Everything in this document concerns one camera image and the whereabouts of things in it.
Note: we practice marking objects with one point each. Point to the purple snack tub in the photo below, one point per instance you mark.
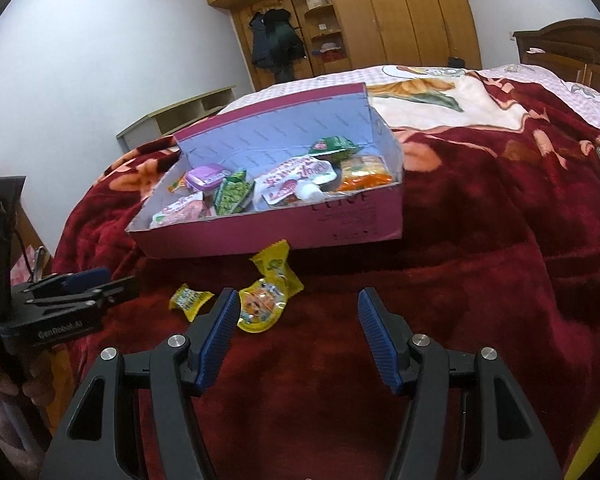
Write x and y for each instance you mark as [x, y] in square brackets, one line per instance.
[205, 176]

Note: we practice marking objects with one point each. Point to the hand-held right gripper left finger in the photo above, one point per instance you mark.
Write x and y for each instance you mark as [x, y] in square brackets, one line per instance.
[217, 345]

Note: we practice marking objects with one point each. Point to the yellow snack packet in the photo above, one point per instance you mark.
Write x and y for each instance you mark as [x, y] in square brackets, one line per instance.
[272, 260]

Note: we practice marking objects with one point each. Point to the dark blue hanging coat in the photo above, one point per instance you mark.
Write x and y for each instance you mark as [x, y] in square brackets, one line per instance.
[260, 40]

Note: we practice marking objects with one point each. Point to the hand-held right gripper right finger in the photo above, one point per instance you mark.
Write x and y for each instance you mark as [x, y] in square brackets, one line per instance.
[380, 342]

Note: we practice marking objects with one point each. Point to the dark green hanging coat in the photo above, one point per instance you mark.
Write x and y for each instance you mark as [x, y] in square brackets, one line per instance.
[285, 42]

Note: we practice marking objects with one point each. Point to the green pea snack packet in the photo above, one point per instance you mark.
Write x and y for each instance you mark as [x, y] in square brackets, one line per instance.
[232, 195]

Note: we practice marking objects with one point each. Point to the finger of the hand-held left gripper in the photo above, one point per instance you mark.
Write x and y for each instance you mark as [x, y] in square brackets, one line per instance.
[87, 278]
[105, 294]

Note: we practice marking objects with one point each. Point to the orange colourful snack packet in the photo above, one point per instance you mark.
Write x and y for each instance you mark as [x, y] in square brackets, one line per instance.
[176, 185]

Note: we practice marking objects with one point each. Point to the small yellow candy packet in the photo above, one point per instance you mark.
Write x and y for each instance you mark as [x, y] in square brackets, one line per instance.
[190, 300]

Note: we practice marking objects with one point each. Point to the wooden wardrobe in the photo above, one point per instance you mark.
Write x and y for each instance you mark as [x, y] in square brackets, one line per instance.
[405, 10]

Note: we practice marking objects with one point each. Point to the hats on wardrobe shelf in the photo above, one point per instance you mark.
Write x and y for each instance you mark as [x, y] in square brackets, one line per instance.
[326, 52]

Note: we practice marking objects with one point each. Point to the pink drink pouch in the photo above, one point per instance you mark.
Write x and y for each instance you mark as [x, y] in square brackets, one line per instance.
[290, 180]

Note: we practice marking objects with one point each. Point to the person's left hand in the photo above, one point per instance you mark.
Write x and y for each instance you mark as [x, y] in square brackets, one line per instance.
[35, 380]

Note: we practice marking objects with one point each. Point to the pot on wardrobe shelf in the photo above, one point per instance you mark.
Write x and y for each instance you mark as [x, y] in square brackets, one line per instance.
[317, 1]

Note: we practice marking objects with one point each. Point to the red floral blanket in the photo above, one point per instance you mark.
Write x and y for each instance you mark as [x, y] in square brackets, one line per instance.
[480, 260]

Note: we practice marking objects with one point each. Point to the pink cardboard box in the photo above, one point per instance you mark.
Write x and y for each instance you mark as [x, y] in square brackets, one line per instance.
[330, 220]

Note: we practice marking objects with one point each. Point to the wooden headboard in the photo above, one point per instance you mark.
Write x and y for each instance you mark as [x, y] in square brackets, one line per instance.
[575, 45]

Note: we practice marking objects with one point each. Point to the pink white snack packet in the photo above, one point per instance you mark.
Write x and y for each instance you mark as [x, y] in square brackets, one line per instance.
[180, 210]

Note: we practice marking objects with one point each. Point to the beige orange snack packet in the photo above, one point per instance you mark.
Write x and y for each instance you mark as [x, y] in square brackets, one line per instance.
[365, 172]

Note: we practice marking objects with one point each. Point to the small green snack packet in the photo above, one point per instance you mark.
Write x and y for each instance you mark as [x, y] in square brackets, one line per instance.
[335, 145]

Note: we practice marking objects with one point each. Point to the low grey shelf unit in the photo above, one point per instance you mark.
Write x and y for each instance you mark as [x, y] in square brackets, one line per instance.
[180, 115]

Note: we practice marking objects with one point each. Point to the metal clip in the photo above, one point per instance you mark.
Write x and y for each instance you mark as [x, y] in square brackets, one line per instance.
[41, 262]

